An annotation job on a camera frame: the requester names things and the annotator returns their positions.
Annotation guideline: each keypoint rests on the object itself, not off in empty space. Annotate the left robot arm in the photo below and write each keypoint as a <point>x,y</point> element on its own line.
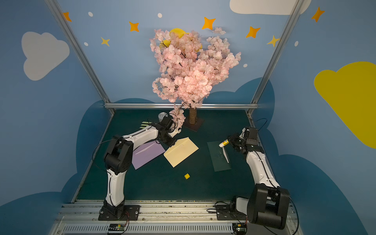
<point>118,159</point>

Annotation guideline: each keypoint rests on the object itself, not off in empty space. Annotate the right controller board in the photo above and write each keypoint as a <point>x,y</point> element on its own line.
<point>239,229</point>

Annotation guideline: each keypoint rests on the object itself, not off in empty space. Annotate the purple envelope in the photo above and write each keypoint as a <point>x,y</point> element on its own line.
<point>145,153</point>

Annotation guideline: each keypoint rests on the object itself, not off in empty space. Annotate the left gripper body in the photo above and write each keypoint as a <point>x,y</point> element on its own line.
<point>170,129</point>

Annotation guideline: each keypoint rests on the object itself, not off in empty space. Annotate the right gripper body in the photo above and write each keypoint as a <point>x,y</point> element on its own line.
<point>235,142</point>

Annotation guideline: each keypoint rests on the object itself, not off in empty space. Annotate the yellow glue stick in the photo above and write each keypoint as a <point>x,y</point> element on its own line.
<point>224,143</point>

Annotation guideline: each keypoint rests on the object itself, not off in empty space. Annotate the left controller board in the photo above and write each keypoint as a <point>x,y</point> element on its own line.
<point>116,229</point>

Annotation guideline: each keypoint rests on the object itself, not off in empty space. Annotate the cream yellow envelope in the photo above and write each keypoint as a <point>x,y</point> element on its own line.
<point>182,149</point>

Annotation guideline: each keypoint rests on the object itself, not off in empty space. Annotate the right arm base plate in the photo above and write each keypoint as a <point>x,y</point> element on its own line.
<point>224,212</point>

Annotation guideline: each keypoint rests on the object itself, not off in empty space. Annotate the right aluminium frame post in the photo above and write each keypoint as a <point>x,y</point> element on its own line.
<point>291,22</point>

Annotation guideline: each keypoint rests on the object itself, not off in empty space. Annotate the aluminium mounting rail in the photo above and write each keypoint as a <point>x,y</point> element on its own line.
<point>161,218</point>

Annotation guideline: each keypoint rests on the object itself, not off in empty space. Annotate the dark green envelope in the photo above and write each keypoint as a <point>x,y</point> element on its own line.
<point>218,156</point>

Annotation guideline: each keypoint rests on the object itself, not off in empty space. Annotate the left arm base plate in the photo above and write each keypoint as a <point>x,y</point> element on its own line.
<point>119,213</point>

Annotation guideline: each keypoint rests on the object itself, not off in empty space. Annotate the aluminium frame post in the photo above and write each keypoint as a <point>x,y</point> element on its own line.
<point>56,11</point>
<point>291,22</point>

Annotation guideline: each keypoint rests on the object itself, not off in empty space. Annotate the green toy garden fork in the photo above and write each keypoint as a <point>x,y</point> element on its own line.
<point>145,124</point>

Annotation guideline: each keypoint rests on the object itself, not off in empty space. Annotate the silver tin can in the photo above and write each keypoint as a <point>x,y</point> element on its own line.
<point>161,116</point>

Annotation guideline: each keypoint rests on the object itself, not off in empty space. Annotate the controller board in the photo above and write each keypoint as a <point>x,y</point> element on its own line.
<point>116,229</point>
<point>239,229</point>

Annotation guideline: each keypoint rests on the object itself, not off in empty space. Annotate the pink cherry blossom tree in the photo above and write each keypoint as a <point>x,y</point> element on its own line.
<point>188,71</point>

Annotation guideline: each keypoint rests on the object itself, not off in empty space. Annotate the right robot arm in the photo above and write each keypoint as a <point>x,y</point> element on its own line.
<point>268,204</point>

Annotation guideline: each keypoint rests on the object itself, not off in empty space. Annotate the left aluminium frame post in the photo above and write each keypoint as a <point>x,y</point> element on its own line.
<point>56,11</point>

